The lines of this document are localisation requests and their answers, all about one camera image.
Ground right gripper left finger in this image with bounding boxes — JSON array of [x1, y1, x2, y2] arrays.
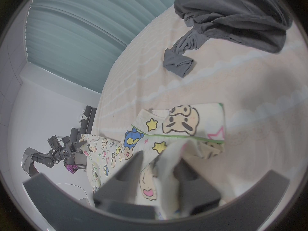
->
[[93, 151, 157, 219]]

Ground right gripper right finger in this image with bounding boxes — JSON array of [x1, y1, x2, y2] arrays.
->
[[173, 158, 222, 216]]

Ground white printed pyjama top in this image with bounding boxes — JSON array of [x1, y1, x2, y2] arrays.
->
[[81, 103, 225, 221]]

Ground bed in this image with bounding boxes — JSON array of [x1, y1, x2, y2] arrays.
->
[[93, 5, 307, 201]]

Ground blue-green curtain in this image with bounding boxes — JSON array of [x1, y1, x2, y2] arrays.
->
[[24, 0, 180, 94]]

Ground dark grey garment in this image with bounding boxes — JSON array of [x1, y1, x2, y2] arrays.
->
[[162, 29, 210, 78]]

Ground black garment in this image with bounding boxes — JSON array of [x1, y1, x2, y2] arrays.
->
[[174, 0, 293, 54]]

